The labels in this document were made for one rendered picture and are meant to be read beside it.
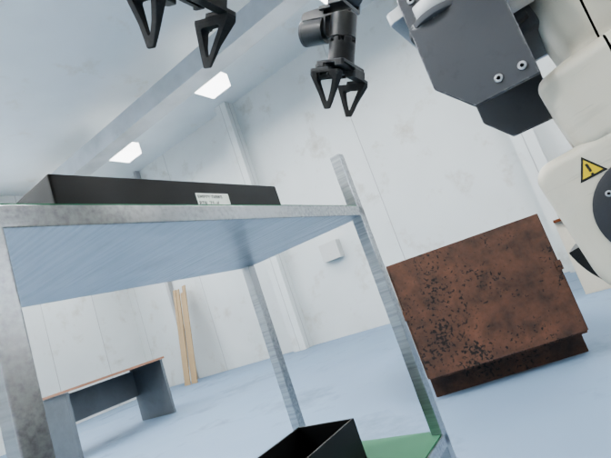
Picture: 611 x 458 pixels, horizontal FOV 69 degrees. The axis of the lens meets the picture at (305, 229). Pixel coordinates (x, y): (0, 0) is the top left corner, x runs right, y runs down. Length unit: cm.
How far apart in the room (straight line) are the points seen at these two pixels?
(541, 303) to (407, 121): 554
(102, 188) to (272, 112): 856
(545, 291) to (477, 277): 36
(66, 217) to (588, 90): 58
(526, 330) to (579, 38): 231
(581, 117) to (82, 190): 69
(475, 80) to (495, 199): 691
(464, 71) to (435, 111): 726
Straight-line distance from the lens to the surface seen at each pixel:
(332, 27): 103
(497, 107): 79
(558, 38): 61
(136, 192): 86
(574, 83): 54
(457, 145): 760
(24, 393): 52
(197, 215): 71
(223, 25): 70
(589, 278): 495
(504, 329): 276
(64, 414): 596
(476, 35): 55
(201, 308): 1071
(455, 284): 270
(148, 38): 64
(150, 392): 689
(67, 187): 80
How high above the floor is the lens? 74
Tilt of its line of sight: 9 degrees up
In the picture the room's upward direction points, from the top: 19 degrees counter-clockwise
